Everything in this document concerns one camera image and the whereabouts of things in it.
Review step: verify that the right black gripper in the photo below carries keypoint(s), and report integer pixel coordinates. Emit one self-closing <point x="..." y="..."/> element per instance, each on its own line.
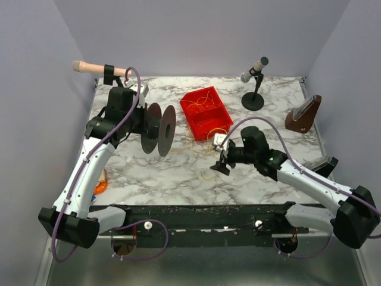
<point x="225" y="157"/>

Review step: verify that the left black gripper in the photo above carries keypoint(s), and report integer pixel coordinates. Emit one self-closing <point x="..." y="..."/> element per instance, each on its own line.
<point x="142" y="118"/>

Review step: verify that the grey cable spool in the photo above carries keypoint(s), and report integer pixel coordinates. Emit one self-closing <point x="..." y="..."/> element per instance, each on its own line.
<point x="160" y="129"/>

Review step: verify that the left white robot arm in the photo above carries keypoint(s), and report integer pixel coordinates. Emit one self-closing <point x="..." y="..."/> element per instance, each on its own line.
<point x="70" y="219"/>

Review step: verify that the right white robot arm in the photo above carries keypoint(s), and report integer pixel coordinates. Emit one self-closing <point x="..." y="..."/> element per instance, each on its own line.
<point x="348" y="213"/>

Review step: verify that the beige microphone on stand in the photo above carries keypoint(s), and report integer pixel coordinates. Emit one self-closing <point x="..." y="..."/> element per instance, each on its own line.
<point x="109" y="72"/>

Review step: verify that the red plastic bin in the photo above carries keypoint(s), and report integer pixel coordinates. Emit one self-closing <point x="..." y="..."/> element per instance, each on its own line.
<point x="205" y="113"/>

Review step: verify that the orange tape dispenser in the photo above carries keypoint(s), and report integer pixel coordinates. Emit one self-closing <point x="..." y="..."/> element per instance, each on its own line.
<point x="102" y="183"/>

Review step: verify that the brown wooden metronome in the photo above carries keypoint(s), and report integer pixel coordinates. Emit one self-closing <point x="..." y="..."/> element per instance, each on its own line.
<point x="300" y="119"/>

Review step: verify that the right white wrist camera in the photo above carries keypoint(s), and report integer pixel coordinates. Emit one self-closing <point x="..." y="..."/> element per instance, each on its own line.
<point x="220" y="143"/>

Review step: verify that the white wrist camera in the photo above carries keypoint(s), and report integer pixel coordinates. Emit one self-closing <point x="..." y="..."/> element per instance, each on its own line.
<point x="144" y="89"/>
<point x="220" y="143"/>

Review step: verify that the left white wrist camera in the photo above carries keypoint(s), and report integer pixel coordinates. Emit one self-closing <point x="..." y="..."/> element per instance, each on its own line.
<point x="144" y="89"/>

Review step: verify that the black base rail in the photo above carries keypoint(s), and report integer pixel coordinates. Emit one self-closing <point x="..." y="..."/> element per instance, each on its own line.
<point x="211" y="226"/>

